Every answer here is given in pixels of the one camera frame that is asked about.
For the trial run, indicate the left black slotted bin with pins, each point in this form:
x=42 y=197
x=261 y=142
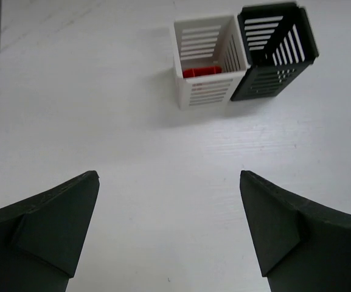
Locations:
x=279 y=45

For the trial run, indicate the left white slotted bin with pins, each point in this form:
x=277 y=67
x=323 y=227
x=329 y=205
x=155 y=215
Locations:
x=208 y=41

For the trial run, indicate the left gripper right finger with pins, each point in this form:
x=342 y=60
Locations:
x=300 y=245

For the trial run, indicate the red round flower lego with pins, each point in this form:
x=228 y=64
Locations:
x=202 y=71

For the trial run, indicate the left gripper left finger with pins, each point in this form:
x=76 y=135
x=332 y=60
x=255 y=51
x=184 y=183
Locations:
x=42 y=237

